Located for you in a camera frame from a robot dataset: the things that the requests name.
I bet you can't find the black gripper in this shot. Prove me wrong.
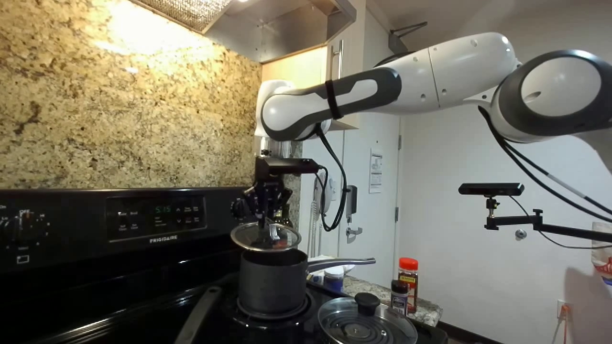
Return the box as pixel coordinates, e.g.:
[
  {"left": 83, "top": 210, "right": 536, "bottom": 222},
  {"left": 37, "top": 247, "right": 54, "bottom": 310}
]
[{"left": 244, "top": 180, "right": 297, "bottom": 250}]

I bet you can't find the black stove knob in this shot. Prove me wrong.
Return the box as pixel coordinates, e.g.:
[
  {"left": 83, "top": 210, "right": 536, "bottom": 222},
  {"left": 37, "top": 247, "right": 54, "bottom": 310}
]
[
  {"left": 14, "top": 208, "right": 54, "bottom": 247},
  {"left": 228, "top": 197, "right": 249, "bottom": 220}
]

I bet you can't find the white blue-lid container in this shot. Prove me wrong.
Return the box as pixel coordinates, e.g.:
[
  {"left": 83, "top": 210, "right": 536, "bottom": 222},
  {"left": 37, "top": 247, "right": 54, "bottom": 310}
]
[{"left": 322, "top": 266, "right": 349, "bottom": 294}]

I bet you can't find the glass lid with black knob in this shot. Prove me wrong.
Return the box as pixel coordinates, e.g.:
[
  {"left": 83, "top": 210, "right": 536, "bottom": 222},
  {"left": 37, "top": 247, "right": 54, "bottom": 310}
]
[{"left": 316, "top": 292, "right": 421, "bottom": 344}]

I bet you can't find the small black lid spice jar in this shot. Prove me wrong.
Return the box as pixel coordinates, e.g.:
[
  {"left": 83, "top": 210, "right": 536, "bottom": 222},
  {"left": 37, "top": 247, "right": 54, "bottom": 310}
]
[{"left": 389, "top": 279, "right": 410, "bottom": 319}]

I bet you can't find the red lid spice jar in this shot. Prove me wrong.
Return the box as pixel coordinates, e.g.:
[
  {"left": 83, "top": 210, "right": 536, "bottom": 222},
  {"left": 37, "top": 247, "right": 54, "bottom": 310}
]
[{"left": 398, "top": 256, "right": 421, "bottom": 315}]

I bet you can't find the black kitchen stove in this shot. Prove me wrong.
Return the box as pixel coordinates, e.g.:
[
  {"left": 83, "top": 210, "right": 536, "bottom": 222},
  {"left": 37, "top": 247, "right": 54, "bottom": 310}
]
[{"left": 0, "top": 185, "right": 500, "bottom": 344}]

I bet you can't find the black door intercom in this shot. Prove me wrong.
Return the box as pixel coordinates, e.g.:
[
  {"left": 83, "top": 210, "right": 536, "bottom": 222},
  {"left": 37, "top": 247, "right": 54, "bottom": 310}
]
[{"left": 347, "top": 183, "right": 360, "bottom": 226}]

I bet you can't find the white door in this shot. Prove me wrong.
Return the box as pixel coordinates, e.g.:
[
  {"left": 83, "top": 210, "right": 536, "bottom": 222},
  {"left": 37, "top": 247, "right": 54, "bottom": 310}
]
[{"left": 299, "top": 11, "right": 406, "bottom": 289}]

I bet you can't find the white paper sign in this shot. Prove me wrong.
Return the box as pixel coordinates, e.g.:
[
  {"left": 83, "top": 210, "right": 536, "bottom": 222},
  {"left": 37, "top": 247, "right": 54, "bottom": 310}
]
[{"left": 368, "top": 151, "right": 385, "bottom": 197}]

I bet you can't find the steel range hood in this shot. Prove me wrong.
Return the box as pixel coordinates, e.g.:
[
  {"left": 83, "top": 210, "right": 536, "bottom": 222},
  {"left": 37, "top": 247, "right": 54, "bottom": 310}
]
[{"left": 131, "top": 0, "right": 358, "bottom": 65}]

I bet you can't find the grey door closer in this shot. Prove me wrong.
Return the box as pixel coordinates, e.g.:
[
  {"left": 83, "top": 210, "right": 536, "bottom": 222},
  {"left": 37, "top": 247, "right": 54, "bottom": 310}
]
[{"left": 387, "top": 21, "right": 431, "bottom": 63}]

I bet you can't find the pale flat board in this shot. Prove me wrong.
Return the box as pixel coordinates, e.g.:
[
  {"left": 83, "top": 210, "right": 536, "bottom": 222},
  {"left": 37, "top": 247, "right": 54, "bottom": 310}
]
[{"left": 561, "top": 266, "right": 612, "bottom": 344}]

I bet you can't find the clear plastic container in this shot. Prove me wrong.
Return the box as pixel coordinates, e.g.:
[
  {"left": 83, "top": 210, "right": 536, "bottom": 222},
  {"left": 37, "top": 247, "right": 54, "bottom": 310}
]
[{"left": 590, "top": 220, "right": 612, "bottom": 289}]

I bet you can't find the dark pot with long handle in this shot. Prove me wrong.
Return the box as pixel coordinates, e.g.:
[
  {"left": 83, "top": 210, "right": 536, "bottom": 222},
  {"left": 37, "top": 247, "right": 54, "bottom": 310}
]
[{"left": 238, "top": 247, "right": 379, "bottom": 321}]

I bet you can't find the white wall phone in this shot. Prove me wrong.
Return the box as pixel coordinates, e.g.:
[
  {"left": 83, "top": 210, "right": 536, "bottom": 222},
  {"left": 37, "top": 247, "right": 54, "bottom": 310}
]
[{"left": 310, "top": 170, "right": 337, "bottom": 256}]

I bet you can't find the black frying pan grey handle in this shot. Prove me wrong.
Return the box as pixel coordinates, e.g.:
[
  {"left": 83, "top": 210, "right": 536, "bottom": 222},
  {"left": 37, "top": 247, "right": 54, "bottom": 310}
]
[{"left": 173, "top": 285, "right": 224, "bottom": 344}]

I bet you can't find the black cable strap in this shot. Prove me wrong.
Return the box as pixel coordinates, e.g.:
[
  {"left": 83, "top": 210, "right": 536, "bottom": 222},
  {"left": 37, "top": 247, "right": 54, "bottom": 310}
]
[{"left": 324, "top": 78, "right": 341, "bottom": 120}]

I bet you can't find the wall cabinet with grey door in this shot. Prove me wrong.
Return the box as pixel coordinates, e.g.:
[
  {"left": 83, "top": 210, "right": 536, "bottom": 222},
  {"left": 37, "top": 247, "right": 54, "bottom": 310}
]
[{"left": 259, "top": 0, "right": 370, "bottom": 134}]

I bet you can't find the silver cabinet handle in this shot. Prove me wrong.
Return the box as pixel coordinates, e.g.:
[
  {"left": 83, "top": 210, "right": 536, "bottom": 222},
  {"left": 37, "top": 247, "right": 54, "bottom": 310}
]
[{"left": 330, "top": 38, "right": 345, "bottom": 82}]

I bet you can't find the black stereo camera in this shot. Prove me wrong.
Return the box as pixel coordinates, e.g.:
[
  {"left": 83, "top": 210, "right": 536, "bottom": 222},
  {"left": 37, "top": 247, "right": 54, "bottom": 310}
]
[{"left": 458, "top": 182, "right": 527, "bottom": 199}]

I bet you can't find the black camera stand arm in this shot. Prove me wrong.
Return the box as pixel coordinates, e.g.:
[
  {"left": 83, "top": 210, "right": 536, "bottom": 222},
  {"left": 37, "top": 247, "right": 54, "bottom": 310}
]
[{"left": 483, "top": 195, "right": 612, "bottom": 245}]

